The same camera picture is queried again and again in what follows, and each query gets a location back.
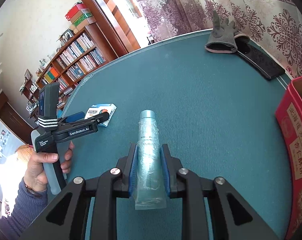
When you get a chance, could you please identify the teal cosmetic tube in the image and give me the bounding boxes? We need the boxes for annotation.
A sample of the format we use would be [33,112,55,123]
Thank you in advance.
[135,110,166,211]

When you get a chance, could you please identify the purple sleeve left forearm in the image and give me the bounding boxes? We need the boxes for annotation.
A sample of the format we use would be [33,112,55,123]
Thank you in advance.
[0,179,48,239]

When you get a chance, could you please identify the person's left hand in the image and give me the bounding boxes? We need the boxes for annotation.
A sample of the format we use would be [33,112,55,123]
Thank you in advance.
[24,141,75,192]

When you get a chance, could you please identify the blue white medicine box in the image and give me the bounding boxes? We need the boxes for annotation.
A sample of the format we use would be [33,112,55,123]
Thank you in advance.
[85,103,117,127]

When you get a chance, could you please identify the wooden bookshelf with books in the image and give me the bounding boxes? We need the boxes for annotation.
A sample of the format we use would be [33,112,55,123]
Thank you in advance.
[23,23,116,112]

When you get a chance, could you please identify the stacked coloured boxes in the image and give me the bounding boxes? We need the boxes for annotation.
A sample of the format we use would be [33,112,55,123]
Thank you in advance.
[65,2,96,34]

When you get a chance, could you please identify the red biscuit tin box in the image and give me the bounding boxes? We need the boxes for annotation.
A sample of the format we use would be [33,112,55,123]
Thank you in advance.
[275,76,302,239]

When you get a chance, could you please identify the grey rubber glove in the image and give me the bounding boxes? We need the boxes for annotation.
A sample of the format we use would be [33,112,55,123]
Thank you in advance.
[205,10,238,54]

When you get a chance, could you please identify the black flat case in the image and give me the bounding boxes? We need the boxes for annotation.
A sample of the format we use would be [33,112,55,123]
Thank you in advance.
[235,34,285,80]

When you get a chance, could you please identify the patterned lace curtain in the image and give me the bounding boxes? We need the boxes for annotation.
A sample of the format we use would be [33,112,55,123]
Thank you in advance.
[136,0,302,77]

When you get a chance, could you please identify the wooden door frame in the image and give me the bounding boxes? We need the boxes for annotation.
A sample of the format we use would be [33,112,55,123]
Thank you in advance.
[81,0,140,57]

